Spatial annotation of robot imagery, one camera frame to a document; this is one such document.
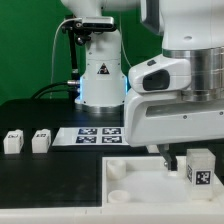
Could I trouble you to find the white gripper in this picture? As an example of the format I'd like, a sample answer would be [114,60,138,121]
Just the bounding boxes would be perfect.
[124,55,224,171]

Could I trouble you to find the white square tabletop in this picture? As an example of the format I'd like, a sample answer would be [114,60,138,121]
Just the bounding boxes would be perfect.
[102,156,224,206]

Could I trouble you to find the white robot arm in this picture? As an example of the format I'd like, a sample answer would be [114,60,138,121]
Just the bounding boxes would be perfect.
[61,0,224,170]

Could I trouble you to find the white sheet with tags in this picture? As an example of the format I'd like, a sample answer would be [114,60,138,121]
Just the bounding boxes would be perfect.
[53,127,127,146]

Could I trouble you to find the black base cables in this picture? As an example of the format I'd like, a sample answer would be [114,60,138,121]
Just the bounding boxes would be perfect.
[30,79,82,100]

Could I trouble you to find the black camera stand pole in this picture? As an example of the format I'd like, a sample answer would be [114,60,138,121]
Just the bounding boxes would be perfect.
[66,15,80,101]

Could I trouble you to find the black camera on mount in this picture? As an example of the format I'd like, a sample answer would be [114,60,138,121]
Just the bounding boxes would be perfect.
[62,16,116,46]

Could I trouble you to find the white camera cable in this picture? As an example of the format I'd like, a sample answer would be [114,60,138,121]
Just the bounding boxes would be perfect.
[49,18,77,100]

